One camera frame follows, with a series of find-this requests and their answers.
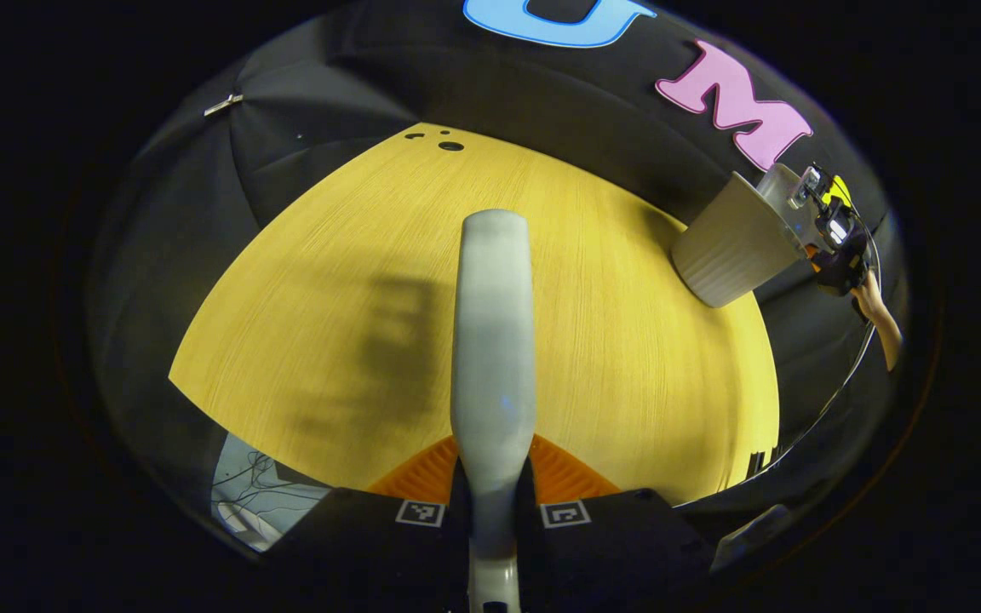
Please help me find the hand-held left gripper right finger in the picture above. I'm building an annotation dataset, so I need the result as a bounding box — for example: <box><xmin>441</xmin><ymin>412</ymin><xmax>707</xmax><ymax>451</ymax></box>
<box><xmin>516</xmin><ymin>434</ymin><xmax>717</xmax><ymax>613</ymax></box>

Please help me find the wooden desktop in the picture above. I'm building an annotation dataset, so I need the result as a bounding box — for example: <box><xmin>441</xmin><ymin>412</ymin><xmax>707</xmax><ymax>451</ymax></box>
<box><xmin>169</xmin><ymin>123</ymin><xmax>781</xmax><ymax>508</ymax></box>

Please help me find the small white broom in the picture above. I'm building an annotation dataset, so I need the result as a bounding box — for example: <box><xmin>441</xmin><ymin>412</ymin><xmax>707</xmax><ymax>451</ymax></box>
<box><xmin>450</xmin><ymin>209</ymin><xmax>537</xmax><ymax>613</ymax></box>

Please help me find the grey ribbed garbage bin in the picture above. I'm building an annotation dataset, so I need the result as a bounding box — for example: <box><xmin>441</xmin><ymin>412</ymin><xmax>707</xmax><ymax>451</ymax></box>
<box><xmin>671</xmin><ymin>170</ymin><xmax>806</xmax><ymax>308</ymax></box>

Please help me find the thin grey cable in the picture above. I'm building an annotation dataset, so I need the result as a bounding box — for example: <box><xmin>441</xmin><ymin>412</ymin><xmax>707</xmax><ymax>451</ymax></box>
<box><xmin>750</xmin><ymin>217</ymin><xmax>883</xmax><ymax>479</ymax></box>

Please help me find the black backdrop cloth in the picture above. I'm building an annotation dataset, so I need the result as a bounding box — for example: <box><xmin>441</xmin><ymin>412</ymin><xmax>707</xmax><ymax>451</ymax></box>
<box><xmin>86</xmin><ymin>0</ymin><xmax>913</xmax><ymax>546</ymax></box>

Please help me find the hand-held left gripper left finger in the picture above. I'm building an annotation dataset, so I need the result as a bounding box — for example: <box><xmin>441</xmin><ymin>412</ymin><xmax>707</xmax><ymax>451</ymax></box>
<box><xmin>272</xmin><ymin>436</ymin><xmax>472</xmax><ymax>613</ymax></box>

